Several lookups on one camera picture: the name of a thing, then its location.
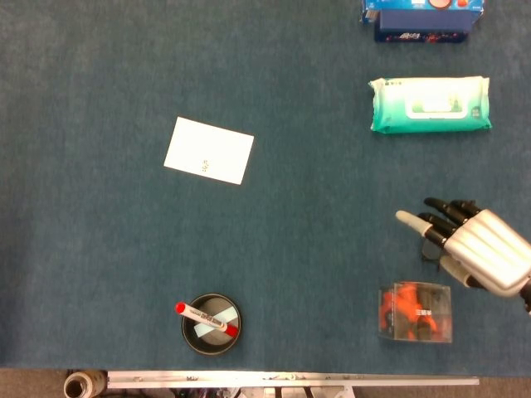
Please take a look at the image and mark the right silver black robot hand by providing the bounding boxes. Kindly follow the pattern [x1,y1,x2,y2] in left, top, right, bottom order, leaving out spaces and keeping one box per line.
[395,197,531,298]

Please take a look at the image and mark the thin-framed eyeglasses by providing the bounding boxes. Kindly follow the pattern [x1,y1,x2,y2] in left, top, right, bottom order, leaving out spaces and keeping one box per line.
[421,235,447,273]

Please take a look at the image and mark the clear box with orange contents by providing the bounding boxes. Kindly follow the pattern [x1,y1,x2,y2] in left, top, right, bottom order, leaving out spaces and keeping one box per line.
[378,281,453,344]

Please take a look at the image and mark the green white wet wipes pack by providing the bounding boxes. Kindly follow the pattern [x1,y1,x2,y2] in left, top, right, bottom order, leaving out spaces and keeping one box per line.
[368,75,493,134]

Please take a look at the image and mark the dark blue printed box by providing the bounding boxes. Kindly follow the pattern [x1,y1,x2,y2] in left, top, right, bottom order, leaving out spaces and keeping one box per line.
[373,9,474,44]

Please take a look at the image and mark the blue Oreo cookie box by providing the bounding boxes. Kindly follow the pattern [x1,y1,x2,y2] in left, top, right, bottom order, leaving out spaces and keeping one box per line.
[360,0,486,25]

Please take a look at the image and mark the red white whiteboard marker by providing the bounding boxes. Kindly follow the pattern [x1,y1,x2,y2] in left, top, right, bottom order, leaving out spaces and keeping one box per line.
[173,302,240,337]

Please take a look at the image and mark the light blue paper strip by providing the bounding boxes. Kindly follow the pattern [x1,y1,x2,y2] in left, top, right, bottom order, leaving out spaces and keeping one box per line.
[192,308,241,339]

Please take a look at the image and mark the white paper card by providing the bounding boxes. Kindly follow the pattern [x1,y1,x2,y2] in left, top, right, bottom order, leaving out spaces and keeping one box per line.
[163,116,256,186]

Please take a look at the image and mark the black round pen holder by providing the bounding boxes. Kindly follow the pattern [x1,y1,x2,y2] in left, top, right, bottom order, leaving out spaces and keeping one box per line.
[181,293,243,357]

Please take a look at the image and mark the brown tape roll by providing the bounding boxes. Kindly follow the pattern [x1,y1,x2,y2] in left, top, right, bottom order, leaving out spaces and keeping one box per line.
[63,371,110,398]

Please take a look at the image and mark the aluminium rail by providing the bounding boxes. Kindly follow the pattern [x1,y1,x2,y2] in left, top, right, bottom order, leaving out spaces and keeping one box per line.
[106,370,480,390]

